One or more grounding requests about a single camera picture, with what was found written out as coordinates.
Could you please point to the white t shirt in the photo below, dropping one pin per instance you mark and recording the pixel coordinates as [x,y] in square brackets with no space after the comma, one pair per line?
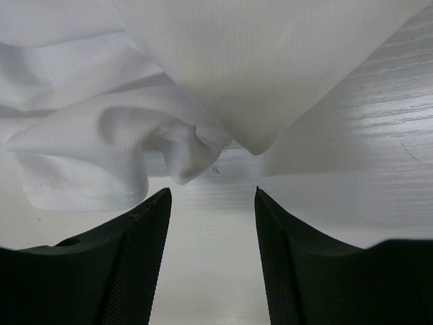
[88,87]

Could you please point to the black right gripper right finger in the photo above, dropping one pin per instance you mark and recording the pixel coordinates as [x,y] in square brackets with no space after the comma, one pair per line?
[312,278]

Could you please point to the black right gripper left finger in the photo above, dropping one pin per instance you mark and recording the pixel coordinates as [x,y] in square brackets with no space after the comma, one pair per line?
[106,275]

